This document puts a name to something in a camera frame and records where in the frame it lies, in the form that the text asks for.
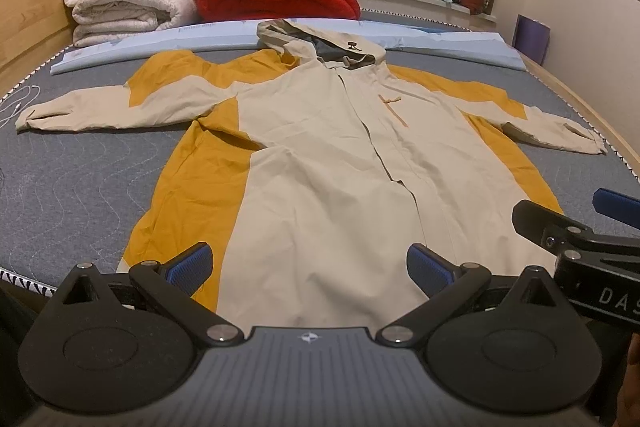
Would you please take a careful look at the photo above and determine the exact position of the beige and mustard hooded jacket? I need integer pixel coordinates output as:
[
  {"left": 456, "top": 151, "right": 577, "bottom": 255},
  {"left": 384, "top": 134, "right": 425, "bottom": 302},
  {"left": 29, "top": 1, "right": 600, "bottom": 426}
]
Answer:
[{"left": 16, "top": 20, "right": 605, "bottom": 329}]

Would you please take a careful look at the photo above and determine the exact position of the person right hand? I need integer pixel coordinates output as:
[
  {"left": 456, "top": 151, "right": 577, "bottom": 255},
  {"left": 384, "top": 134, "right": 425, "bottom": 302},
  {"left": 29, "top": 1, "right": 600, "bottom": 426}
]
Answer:
[{"left": 614, "top": 334, "right": 640, "bottom": 427}]

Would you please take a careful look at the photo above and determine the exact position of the purple box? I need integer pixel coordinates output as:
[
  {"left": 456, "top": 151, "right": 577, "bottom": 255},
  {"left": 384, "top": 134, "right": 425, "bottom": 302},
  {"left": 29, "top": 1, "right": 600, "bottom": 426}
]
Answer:
[{"left": 512, "top": 14, "right": 551, "bottom": 65}]

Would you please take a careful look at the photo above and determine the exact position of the light blue folded sheet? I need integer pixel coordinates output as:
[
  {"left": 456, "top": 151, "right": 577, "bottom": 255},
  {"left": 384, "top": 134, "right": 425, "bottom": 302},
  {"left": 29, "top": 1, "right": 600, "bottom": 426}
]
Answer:
[{"left": 50, "top": 18, "right": 526, "bottom": 75}]

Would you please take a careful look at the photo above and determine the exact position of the cream folded blanket lower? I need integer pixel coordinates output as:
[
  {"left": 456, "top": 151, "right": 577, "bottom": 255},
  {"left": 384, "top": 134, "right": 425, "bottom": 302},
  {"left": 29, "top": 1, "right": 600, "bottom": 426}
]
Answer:
[{"left": 72, "top": 0, "right": 198, "bottom": 48}]

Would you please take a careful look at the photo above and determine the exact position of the white cable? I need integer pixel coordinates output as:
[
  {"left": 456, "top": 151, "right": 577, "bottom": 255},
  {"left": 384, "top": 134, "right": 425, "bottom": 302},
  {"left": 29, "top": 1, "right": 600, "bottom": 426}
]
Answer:
[{"left": 0, "top": 83, "right": 42, "bottom": 130}]

